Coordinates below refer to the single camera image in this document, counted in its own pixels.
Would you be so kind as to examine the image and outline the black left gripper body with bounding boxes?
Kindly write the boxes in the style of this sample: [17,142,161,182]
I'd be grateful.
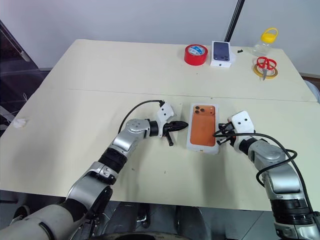
[161,121,175,148]

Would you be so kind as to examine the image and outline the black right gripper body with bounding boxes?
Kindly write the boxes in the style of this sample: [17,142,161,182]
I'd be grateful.
[219,122,237,146]

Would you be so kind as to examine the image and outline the white box lid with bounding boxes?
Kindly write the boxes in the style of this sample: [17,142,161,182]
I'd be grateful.
[186,102,221,156]

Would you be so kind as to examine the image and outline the white box with dark phone print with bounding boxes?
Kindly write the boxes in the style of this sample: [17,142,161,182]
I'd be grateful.
[210,40,237,69]

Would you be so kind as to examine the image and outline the red tape roll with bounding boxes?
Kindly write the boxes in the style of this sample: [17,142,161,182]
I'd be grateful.
[184,44,209,67]

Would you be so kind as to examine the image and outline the yellow tape roll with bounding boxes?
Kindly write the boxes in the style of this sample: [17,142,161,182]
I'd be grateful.
[252,63,280,81]

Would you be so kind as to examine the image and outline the clear jar with yellow lid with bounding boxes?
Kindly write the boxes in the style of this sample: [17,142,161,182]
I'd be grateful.
[250,27,279,57]

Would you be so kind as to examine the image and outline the grey chair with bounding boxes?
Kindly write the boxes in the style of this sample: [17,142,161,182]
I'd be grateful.
[305,80,320,104]

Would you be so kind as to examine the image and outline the black metal pole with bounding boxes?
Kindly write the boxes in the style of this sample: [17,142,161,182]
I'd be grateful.
[223,0,246,42]

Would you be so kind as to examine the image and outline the white crumpled tissue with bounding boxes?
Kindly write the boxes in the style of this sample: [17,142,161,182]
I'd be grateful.
[13,118,28,129]

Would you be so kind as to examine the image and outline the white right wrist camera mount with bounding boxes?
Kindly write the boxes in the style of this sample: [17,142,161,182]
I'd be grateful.
[229,111,258,154]

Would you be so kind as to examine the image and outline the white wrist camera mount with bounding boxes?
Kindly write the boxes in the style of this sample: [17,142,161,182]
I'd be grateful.
[229,111,258,154]
[156,101,175,138]

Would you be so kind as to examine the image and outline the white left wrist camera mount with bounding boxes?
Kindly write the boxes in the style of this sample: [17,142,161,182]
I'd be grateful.
[156,101,175,138]

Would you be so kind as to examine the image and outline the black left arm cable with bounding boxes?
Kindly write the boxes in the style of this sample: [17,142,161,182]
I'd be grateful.
[117,99,166,137]

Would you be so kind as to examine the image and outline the red handled scissors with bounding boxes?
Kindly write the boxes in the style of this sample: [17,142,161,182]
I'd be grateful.
[256,56,277,82]

